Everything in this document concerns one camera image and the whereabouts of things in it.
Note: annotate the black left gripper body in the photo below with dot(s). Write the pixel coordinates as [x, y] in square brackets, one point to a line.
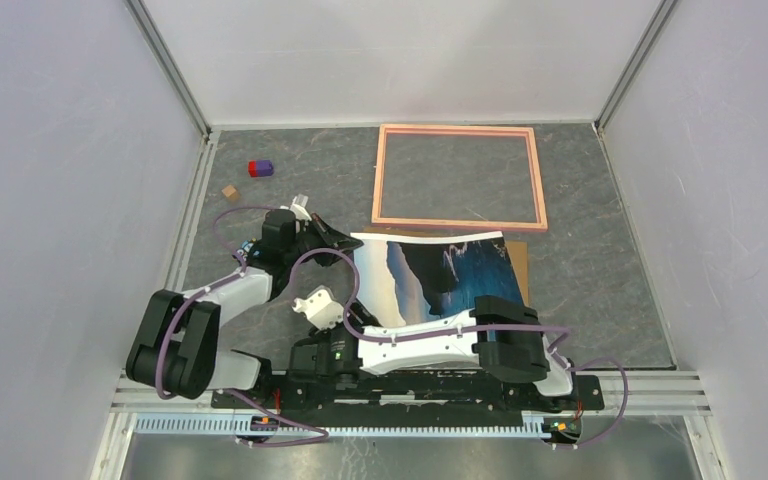
[305, 242]

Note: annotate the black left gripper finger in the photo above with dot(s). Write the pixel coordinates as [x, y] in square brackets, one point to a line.
[331, 238]
[328, 256]

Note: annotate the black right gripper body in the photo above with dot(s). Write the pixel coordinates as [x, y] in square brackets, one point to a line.
[325, 336]

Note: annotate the mountain sea photo print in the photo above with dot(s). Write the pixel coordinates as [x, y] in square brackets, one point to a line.
[406, 280]

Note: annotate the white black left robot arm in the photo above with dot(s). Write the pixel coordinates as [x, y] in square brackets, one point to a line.
[175, 350]

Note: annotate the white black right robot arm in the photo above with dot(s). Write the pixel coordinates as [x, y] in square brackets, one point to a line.
[502, 338]

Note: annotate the small brown wooden cube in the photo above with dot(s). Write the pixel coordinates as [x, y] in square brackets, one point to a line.
[231, 194]

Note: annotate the red purple toy block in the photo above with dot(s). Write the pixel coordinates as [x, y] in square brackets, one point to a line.
[260, 168]

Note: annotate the brown cardboard backing board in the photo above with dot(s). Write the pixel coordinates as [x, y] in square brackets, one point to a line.
[517, 250]

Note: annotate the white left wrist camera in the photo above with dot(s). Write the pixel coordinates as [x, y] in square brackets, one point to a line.
[298, 207]

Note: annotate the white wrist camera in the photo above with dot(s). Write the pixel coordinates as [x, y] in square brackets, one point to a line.
[320, 309]
[298, 207]

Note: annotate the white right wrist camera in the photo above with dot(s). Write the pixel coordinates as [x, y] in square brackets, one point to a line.
[320, 309]

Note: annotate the pink wooden picture frame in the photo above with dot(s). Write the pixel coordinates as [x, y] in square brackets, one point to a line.
[525, 134]

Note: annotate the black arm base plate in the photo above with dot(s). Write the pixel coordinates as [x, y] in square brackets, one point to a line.
[416, 398]

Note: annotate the slotted white cable duct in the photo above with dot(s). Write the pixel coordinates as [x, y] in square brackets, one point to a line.
[241, 424]

